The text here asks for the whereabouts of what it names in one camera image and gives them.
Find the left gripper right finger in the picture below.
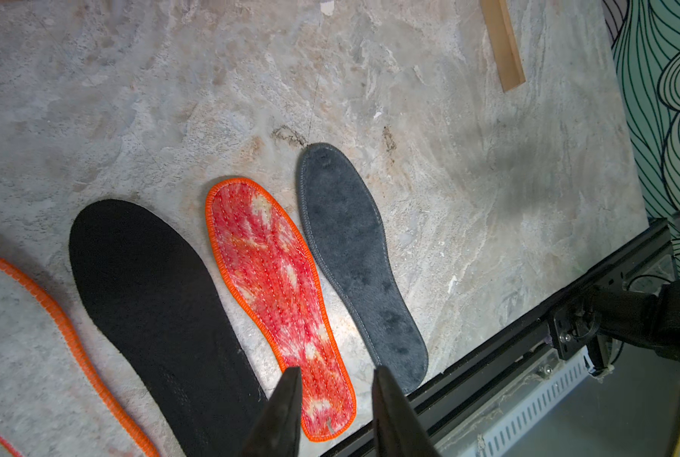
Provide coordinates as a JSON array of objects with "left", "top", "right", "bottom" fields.
[{"left": 371, "top": 366, "right": 439, "bottom": 457}]

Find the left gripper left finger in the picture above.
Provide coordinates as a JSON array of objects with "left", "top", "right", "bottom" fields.
[{"left": 240, "top": 367, "right": 303, "bottom": 457}]

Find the black insole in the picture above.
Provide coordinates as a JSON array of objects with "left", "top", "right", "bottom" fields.
[{"left": 69, "top": 199, "right": 267, "bottom": 456}]

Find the red patterned insole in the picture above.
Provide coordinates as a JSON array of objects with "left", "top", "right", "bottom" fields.
[
  {"left": 0, "top": 258, "right": 160, "bottom": 456},
  {"left": 205, "top": 178, "right": 357, "bottom": 442}
]

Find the grey insole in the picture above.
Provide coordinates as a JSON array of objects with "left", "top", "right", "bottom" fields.
[{"left": 296, "top": 143, "right": 429, "bottom": 394}]

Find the red patterned insole front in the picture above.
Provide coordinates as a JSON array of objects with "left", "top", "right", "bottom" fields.
[{"left": 0, "top": 258, "right": 160, "bottom": 456}]

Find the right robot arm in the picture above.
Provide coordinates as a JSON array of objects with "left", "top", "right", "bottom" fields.
[{"left": 584, "top": 279, "right": 680, "bottom": 362}]

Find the white slotted cable duct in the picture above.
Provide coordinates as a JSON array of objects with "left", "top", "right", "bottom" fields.
[{"left": 436, "top": 348, "right": 589, "bottom": 456}]

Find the wooden clothes rack frame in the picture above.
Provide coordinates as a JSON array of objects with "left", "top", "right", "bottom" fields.
[{"left": 480, "top": 0, "right": 526, "bottom": 93}]

